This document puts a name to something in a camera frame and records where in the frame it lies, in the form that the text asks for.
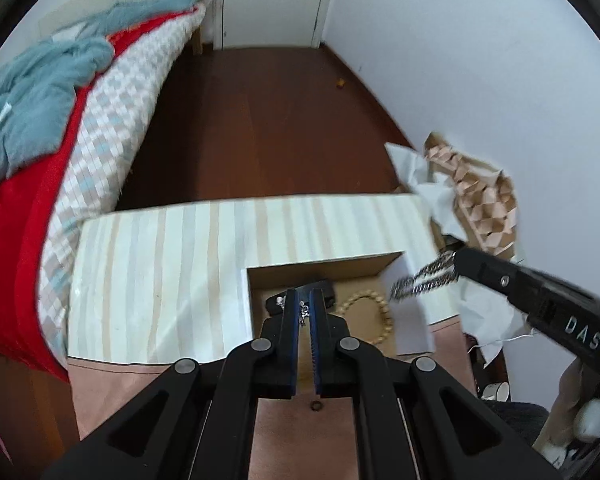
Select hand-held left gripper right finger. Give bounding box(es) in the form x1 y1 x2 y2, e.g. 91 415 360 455
307 287 567 480

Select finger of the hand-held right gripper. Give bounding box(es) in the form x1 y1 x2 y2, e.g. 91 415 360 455
451 248 537 317

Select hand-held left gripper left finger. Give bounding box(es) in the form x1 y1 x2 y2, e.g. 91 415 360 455
40 287 301 480

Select thin silver necklace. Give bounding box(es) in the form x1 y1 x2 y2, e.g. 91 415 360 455
275 295 314 329

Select silver chain bracelet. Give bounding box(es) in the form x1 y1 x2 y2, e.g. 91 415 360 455
390 252 459 302

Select striped pink storage box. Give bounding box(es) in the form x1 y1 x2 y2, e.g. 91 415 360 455
67 193 477 442

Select person's right forearm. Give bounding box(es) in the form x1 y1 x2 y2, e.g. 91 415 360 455
536 359 597 461

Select brown honeycomb packing paper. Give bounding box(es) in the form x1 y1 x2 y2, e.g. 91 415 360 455
423 131 522 262

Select crumpled white paper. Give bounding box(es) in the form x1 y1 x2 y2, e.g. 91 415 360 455
384 141 532 367

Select white cup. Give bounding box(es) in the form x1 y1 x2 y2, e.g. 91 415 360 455
480 382 511 404

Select black fuzzy cushion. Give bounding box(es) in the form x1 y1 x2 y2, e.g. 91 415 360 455
482 400 551 450

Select checked bed quilt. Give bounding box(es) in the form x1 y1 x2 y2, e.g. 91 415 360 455
36 4 207 361

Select bed with red blanket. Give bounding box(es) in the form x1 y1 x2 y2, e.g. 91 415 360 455
0 14 192 384

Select white door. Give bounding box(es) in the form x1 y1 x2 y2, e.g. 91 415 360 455
214 0 339 51

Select teal blue cloth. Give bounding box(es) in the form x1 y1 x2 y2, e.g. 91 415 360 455
0 0 206 182

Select wooden bead bracelet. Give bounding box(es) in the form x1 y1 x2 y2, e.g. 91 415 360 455
336 293 396 346

